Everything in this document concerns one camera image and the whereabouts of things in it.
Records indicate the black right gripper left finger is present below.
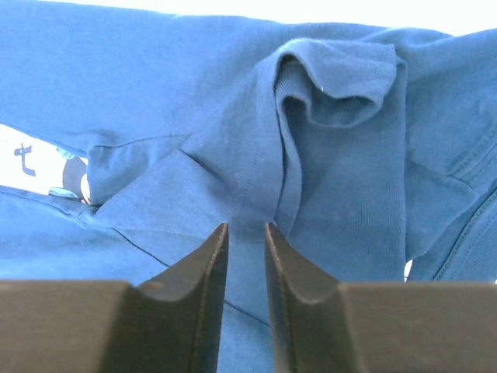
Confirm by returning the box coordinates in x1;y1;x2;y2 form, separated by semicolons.
1;224;228;373

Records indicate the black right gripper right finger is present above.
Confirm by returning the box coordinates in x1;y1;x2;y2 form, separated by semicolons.
265;224;496;373

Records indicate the blue printed t-shirt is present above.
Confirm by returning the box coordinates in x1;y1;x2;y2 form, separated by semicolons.
1;1;496;372

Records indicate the floral table cloth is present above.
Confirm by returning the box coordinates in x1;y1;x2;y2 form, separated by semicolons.
80;0;496;36

